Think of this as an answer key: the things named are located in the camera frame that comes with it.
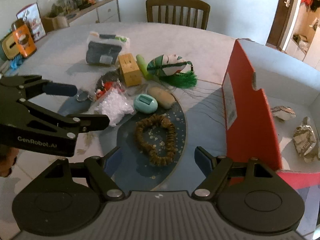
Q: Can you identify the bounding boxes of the white sideboard cabinet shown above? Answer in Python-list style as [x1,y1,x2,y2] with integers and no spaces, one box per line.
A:
[66,0,120,27]

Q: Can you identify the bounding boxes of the left hand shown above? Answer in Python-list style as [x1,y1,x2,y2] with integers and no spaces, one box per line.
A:
[0,145,19,178]

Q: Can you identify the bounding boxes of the wooden chair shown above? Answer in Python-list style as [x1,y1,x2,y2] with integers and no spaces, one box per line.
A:
[145,0,210,30]

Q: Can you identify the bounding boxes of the yellow cardboard box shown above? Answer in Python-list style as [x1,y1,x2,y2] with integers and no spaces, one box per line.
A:
[118,53,142,87]

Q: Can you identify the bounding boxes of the painted face pouch green tassel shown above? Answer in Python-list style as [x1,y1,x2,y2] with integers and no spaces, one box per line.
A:
[146,54,197,89]

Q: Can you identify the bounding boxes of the clear bag white beads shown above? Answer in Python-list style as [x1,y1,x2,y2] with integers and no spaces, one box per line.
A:
[93,88,135,127]

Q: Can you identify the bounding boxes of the green tube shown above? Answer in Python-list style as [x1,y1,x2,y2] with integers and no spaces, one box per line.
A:
[136,54,153,80]

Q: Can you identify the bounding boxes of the dark packaged pouch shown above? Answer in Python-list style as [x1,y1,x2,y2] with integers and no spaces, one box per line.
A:
[85,31,130,66]

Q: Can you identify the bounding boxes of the beige oval case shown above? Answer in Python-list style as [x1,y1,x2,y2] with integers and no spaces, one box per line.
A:
[148,87,175,109]

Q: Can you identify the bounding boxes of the brown scrunchie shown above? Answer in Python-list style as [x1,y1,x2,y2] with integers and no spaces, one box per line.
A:
[133,114,177,167]

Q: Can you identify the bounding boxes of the teal egg pencil sharpener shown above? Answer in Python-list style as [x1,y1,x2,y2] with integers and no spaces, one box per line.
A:
[133,94,158,114]

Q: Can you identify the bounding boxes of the silver foil snack bag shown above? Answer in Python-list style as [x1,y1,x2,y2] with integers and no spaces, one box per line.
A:
[293,116,319,163]

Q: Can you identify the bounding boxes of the red white paper bag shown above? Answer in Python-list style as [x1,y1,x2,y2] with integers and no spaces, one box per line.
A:
[16,3,46,42]

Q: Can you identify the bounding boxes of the red plush keychain toy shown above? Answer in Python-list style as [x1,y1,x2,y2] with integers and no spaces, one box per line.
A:
[76,81,126,103]

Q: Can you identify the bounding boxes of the brown door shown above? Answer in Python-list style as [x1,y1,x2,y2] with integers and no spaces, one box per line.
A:
[266,0,293,49]

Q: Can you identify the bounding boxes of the wooden holder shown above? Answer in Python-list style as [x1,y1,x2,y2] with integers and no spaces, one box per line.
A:
[41,16,69,33]

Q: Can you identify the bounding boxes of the red cardboard box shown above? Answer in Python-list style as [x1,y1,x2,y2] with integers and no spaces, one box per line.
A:
[222,39,319,189]

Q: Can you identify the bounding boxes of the green tissue box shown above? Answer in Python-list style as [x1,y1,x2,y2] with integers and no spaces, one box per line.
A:
[1,32,20,61]

